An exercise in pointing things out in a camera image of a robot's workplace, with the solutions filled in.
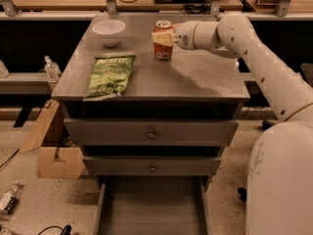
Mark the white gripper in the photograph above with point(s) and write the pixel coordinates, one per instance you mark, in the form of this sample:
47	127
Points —
185	35

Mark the red coke can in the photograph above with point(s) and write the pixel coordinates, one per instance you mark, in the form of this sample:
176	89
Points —
163	52

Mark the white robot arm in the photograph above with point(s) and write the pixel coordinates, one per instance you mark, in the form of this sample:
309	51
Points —
279	192

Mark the grey drawer cabinet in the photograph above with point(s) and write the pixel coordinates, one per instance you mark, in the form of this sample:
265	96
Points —
191	85

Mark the grey top drawer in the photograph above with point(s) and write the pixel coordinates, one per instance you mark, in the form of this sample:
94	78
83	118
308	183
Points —
151	132

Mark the grey middle drawer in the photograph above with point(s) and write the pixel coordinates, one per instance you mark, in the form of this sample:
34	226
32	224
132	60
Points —
150	165

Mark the grey open bottom drawer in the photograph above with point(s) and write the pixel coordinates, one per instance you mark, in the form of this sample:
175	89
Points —
152	205

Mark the white bowl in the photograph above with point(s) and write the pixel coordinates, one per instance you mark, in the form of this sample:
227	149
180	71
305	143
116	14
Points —
110	32

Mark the green chip bag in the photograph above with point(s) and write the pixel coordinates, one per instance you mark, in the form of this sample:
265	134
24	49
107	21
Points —
109	76

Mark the clear bottle on shelf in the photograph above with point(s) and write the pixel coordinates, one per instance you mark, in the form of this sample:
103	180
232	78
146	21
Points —
52	69

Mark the brown cardboard box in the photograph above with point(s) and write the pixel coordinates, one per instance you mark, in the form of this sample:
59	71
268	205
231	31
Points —
58	157

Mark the clear bottle on floor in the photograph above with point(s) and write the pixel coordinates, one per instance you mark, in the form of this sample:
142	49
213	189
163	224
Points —
9	198

